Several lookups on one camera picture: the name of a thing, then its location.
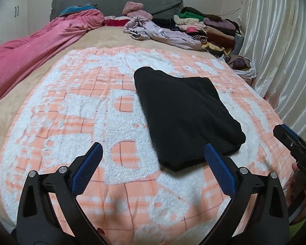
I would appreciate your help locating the person's right hand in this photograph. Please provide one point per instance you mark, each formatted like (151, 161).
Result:
(294, 183)

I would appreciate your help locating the orange and white checked blanket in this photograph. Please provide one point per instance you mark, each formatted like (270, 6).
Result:
(79, 102)

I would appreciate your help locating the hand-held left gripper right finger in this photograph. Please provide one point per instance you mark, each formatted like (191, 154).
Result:
(219, 168)

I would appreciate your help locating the person's yellow-green clothing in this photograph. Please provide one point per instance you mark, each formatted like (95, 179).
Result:
(304, 225)

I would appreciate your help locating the white wardrobe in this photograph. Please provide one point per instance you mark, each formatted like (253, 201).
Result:
(12, 15)

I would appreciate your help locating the crumpled lilac garment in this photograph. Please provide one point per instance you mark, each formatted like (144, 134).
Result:
(168, 34)

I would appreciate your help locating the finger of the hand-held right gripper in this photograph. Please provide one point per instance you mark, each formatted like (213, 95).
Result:
(283, 137)
(292, 132)

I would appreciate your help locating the black crumpled garment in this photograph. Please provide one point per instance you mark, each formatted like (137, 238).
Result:
(165, 23)

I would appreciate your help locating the pink quilt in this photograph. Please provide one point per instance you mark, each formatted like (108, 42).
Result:
(40, 43)

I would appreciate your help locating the pile of folded clothes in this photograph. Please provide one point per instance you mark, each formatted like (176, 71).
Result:
(216, 30)

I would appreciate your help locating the red cloth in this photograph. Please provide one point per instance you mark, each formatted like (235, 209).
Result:
(116, 22)

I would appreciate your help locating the beige bed sheet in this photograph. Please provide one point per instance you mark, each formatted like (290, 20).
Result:
(104, 37)

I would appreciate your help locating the pink fluffy pillow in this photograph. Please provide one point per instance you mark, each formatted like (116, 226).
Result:
(131, 7)

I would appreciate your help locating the grey cushion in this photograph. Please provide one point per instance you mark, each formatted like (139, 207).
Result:
(237, 44)

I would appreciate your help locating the grey padded headboard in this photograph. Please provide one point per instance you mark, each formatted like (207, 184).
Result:
(112, 0)

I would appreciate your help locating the white bag of clothes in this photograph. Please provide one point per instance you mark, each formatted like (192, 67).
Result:
(250, 72)

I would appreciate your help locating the blue cloth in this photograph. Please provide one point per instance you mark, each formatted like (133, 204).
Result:
(74, 10)

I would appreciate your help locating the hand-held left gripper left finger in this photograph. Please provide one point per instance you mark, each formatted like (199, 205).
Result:
(86, 168)

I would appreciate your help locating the black sweater with orange cuffs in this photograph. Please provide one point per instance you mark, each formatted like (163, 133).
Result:
(188, 112)

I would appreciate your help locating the pink plush garment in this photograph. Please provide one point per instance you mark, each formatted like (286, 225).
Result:
(141, 15)

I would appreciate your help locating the white satin curtain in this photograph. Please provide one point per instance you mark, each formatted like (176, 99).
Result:
(278, 43)

